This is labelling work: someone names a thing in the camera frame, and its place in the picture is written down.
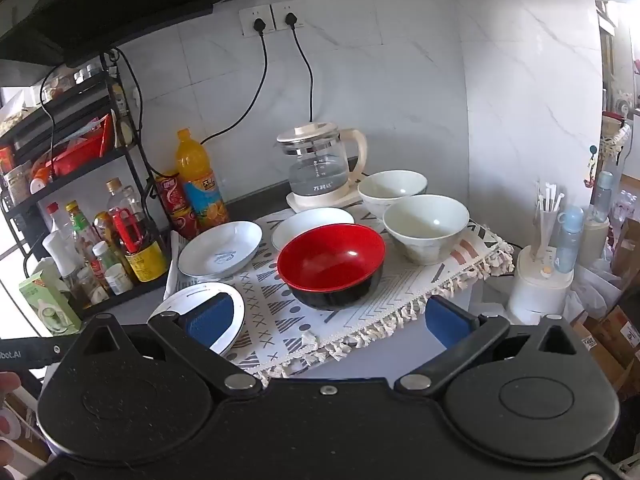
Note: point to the white cylindrical container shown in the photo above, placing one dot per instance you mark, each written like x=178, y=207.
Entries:
x=537, y=290
x=592, y=240

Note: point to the blue water bottle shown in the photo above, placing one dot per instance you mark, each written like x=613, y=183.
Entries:
x=570, y=240
x=602, y=195

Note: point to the red plastic basket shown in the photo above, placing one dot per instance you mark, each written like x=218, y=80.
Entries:
x=75, y=152

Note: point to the white plate blue print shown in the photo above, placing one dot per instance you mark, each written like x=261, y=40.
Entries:
x=300, y=222
x=172, y=305
x=210, y=245

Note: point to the orange juice bottle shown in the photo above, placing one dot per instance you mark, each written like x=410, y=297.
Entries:
x=197, y=180

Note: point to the cream kettle base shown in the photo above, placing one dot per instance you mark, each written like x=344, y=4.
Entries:
x=310, y=205

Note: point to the large clear bottle tan cap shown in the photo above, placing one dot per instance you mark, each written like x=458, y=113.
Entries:
x=120, y=197

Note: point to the sauce bottle green label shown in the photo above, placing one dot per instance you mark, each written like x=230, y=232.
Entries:
x=77, y=227

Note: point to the white ceramic bowl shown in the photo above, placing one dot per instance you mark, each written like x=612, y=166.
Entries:
x=425, y=240
x=380, y=200

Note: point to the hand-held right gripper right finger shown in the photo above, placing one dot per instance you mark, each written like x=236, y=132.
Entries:
x=447, y=320

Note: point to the green carton box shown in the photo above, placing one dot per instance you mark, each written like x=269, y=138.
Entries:
x=47, y=305

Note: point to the green jar white cap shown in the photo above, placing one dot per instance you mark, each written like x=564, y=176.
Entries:
x=104, y=260

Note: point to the patterned fringed table mat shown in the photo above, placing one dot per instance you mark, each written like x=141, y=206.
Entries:
x=280, y=320

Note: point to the black range hood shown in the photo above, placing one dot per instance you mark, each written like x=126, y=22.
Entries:
x=100, y=0

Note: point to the red and black bowl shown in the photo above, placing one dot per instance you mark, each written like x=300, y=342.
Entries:
x=330, y=260

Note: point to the white plastic bottle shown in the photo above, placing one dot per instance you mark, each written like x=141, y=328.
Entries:
x=57, y=255

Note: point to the person's left hand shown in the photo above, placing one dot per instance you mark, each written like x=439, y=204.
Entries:
x=9, y=385

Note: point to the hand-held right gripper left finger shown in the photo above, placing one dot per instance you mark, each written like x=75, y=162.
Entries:
x=210, y=317

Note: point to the white wall socket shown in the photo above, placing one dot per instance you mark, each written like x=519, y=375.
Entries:
x=248, y=17
x=280, y=12

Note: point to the bundle of white sticks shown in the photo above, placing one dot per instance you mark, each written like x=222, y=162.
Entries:
x=547, y=220

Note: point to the clear bottle red cap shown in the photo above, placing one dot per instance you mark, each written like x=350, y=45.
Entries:
x=54, y=220

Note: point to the white plastic bag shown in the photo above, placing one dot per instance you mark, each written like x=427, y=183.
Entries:
x=595, y=290

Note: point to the small glass jar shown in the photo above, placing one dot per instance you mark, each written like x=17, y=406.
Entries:
x=87, y=287

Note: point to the amber sauce bottle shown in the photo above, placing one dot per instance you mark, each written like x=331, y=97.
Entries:
x=102, y=227

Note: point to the black metal rack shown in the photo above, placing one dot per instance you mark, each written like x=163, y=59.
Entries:
x=75, y=176

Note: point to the brown cardboard box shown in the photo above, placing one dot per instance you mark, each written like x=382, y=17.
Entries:
x=610, y=340

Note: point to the glass electric kettle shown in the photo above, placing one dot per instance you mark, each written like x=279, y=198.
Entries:
x=320, y=170

